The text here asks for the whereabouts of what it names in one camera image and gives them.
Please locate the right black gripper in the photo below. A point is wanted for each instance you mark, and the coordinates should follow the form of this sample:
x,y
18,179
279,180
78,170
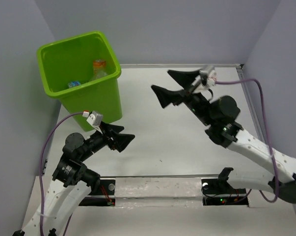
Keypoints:
x,y
165,95

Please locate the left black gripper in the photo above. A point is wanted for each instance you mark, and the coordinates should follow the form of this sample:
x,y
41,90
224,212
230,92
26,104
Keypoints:
x,y
122,139

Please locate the blue label water bottle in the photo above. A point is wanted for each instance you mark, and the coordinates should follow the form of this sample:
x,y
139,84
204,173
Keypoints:
x,y
72,84

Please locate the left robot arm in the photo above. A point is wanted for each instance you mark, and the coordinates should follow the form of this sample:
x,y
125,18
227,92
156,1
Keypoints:
x,y
72,181

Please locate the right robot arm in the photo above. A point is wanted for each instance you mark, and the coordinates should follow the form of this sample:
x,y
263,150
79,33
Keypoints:
x,y
279,175

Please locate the green plastic bin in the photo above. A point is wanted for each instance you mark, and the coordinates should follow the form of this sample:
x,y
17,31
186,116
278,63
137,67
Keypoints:
x,y
71,59

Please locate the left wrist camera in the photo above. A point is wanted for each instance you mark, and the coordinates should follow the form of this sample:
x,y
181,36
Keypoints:
x,y
93,118

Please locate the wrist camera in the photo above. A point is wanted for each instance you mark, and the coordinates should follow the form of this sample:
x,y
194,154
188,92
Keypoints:
x,y
205,80
93,118

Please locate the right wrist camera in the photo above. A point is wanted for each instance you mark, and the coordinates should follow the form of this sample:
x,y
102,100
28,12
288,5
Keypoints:
x,y
205,80

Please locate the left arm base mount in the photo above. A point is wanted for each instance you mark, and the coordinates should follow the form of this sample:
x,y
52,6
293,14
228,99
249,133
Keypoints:
x,y
103,196

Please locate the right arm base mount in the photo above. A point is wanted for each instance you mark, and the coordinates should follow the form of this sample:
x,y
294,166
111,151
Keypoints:
x,y
219,194

